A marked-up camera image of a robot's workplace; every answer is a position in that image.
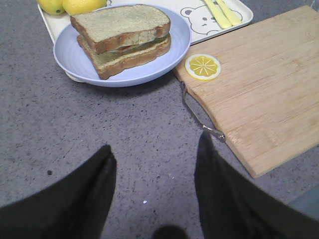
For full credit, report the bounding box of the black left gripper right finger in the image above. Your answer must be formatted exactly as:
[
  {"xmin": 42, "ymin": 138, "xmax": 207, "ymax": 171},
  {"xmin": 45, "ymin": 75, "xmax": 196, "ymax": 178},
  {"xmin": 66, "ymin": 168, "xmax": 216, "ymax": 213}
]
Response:
[{"xmin": 194, "ymin": 132, "xmax": 319, "ymax": 239}]

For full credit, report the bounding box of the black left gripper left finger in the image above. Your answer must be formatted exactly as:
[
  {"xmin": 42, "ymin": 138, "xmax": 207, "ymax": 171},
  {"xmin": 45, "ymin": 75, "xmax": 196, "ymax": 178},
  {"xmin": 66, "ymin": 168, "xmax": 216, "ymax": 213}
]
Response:
[{"xmin": 0, "ymin": 145, "xmax": 117, "ymax": 239}]

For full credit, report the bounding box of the bread slice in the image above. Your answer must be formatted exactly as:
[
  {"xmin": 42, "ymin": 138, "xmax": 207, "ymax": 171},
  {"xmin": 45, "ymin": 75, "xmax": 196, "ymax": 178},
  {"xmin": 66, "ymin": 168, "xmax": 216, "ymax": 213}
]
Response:
[
  {"xmin": 77, "ymin": 34, "xmax": 171, "ymax": 80},
  {"xmin": 70, "ymin": 4, "xmax": 171, "ymax": 54}
]

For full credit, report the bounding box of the light blue round plate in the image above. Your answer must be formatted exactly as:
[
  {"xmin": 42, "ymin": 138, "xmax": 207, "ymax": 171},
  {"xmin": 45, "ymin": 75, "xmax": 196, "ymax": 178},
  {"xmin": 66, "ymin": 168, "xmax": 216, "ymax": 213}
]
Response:
[{"xmin": 53, "ymin": 5, "xmax": 191, "ymax": 87}]

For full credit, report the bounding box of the fried egg toy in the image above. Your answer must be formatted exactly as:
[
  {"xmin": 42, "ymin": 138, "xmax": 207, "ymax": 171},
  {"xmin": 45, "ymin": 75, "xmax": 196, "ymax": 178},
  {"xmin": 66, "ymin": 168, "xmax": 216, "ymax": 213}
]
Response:
[{"xmin": 108, "ymin": 36, "xmax": 167, "ymax": 53}]

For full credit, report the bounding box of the white bear-print tray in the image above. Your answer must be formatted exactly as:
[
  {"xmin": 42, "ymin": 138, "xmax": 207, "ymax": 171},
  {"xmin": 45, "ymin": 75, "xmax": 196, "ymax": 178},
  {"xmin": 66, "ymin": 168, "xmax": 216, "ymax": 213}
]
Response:
[{"xmin": 40, "ymin": 0, "xmax": 253, "ymax": 87}]

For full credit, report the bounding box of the wooden cutting board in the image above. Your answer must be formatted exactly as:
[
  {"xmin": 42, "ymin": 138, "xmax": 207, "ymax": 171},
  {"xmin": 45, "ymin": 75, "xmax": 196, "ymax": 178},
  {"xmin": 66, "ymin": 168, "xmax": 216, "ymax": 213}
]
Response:
[{"xmin": 174, "ymin": 5, "xmax": 319, "ymax": 178}]

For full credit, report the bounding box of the yellow lemon slice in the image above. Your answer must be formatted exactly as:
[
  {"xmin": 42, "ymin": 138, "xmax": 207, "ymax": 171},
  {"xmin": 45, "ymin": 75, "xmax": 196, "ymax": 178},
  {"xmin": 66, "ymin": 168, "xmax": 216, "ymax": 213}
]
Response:
[{"xmin": 184, "ymin": 54, "xmax": 221, "ymax": 81}]

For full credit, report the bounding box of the yellow plastic fork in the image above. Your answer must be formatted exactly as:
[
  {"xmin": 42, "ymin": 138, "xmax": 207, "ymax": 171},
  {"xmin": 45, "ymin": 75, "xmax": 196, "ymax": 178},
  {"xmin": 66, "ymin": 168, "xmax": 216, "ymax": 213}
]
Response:
[{"xmin": 204, "ymin": 0, "xmax": 232, "ymax": 29}]

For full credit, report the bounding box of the yellow plastic knife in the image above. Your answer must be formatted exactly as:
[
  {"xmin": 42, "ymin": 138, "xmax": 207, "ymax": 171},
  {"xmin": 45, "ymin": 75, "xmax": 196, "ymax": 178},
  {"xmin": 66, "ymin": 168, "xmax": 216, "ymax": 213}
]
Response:
[{"xmin": 216, "ymin": 0, "xmax": 241, "ymax": 26}]

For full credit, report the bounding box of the front yellow lemon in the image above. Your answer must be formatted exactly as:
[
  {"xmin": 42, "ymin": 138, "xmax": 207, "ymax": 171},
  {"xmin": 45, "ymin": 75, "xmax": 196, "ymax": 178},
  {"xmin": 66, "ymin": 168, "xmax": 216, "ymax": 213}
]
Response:
[{"xmin": 62, "ymin": 0, "xmax": 107, "ymax": 15}]

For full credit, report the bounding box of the rear yellow lemon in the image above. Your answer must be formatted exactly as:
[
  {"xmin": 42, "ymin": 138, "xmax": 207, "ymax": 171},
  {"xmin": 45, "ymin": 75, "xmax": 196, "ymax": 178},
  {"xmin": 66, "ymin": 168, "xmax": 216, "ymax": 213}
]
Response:
[{"xmin": 37, "ymin": 0, "xmax": 65, "ymax": 15}]

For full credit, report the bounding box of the metal cutting board handle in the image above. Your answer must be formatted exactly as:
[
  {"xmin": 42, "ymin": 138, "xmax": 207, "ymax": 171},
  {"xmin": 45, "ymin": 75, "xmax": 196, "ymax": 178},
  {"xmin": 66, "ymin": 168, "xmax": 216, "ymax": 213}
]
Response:
[{"xmin": 179, "ymin": 81, "xmax": 226, "ymax": 143}]

